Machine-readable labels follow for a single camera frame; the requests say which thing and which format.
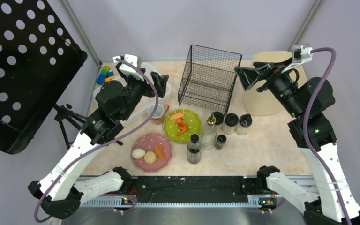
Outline orange fried chicken piece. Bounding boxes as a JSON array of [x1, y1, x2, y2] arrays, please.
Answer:
[[154, 146, 165, 160]]

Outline glass shaker black lid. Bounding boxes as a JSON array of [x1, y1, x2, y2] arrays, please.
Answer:
[[213, 112, 225, 132], [222, 113, 239, 135], [235, 114, 253, 135]]

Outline beige plastic bin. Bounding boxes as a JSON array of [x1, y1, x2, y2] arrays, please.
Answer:
[[244, 51, 307, 116]]

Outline black perforated metal panel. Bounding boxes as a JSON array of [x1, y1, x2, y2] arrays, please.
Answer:
[[0, 0, 87, 155]]

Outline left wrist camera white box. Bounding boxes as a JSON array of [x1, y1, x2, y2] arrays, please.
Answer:
[[112, 54, 143, 80]]

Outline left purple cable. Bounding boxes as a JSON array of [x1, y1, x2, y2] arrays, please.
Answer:
[[34, 59, 160, 223]]

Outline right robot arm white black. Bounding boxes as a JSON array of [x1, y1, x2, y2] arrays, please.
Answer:
[[235, 62, 360, 225]]

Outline glass oil bottle gold spout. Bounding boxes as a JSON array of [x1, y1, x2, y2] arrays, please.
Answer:
[[201, 113, 217, 150]]

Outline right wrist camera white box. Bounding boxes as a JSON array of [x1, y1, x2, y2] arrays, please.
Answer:
[[283, 44, 313, 72]]

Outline white plastic basket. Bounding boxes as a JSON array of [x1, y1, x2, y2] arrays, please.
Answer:
[[87, 62, 172, 126]]

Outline red shrimp toy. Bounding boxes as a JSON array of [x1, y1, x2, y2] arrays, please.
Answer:
[[176, 118, 185, 127]]

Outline pink polka dot plate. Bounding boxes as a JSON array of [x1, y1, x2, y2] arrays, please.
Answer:
[[131, 133, 172, 172]]

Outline colourful toy blocks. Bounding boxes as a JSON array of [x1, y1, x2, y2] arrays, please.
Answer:
[[96, 66, 117, 85]]

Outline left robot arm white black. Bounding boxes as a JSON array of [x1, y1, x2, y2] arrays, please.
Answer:
[[28, 72, 169, 220]]

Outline white egg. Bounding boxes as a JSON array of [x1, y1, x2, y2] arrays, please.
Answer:
[[132, 148, 146, 159]]

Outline dark sauce bottle black cap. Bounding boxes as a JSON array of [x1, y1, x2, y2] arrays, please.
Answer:
[[186, 134, 202, 164]]

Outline black wire basket rack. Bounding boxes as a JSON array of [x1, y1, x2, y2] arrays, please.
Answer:
[[178, 45, 243, 115]]

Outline orange melon slice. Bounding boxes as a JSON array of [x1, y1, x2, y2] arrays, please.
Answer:
[[169, 112, 184, 120]]

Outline pink mug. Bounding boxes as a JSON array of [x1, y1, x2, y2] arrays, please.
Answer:
[[147, 104, 170, 125]]

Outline beige round bun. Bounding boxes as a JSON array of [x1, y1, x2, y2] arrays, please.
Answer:
[[143, 151, 157, 164]]

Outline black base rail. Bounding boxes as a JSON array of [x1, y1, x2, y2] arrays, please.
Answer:
[[130, 176, 264, 203]]

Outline black camera tripod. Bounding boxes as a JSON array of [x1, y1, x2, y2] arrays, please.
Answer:
[[53, 104, 87, 149]]

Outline small pepper jar black lid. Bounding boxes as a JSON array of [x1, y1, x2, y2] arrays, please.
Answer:
[[214, 135, 227, 150]]

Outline orange chicken wing toy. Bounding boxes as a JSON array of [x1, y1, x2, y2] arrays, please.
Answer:
[[177, 122, 188, 136]]

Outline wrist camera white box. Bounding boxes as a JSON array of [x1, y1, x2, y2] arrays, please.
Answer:
[[112, 54, 143, 80], [283, 44, 313, 72]]

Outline green polka dot plate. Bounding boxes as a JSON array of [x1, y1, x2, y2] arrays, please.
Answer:
[[163, 109, 202, 144]]

